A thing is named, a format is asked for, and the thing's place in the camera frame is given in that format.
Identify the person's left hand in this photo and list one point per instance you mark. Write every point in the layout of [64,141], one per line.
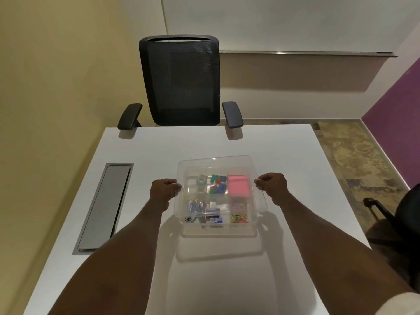
[162,191]

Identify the person's right hand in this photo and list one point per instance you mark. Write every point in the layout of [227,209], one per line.
[274,186]

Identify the person's left fingers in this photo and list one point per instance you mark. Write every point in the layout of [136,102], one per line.
[173,184]

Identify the person's right fingers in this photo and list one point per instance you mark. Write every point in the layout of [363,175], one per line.
[261,182]

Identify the clear plastic organizer tray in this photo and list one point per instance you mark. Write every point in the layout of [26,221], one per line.
[218,196]

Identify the person's left forearm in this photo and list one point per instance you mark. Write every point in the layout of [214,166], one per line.
[108,259]

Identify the person's right forearm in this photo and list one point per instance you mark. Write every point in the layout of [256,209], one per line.
[331,255]

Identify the pink sticky note pad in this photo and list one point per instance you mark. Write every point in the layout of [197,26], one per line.
[238,186]

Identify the clear tape roll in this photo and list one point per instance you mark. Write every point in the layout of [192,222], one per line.
[200,179]

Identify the pile of blue binder clips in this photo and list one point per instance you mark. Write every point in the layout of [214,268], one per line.
[194,209]

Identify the pile of colourful paper clips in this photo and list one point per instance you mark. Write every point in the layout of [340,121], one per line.
[239,215]

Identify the blue staple box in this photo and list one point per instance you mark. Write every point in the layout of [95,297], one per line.
[215,217]

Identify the black mesh office chair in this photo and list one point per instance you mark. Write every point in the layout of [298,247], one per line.
[182,83]

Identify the white sleeve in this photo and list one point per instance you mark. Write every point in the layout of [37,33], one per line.
[398,304]

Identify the white wall board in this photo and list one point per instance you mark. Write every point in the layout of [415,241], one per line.
[279,26]

